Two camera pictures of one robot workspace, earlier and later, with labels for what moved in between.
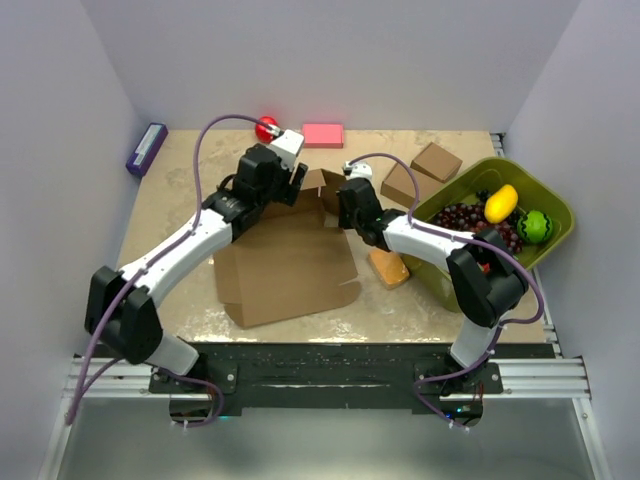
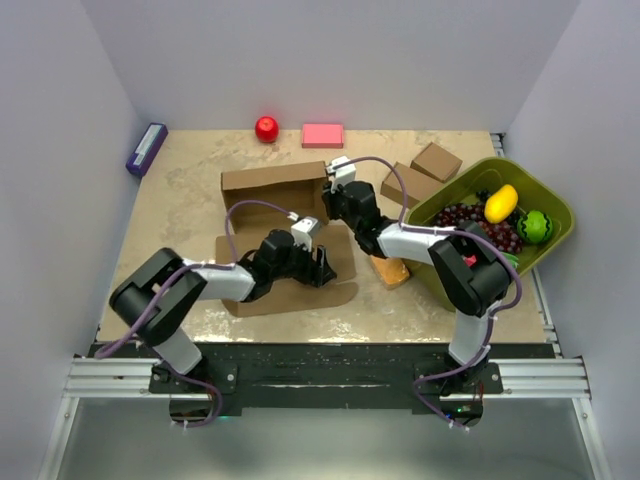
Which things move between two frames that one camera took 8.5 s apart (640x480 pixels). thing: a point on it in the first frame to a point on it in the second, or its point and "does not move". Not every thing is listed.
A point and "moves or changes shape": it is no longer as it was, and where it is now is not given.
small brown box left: x=400 y=183 does not move
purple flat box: x=147 y=148 does not move
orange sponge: x=389 y=267 does not move
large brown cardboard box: x=289 y=262 moves or changes shape
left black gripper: x=288 y=192 to x=317 y=272
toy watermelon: x=535 y=226 does not move
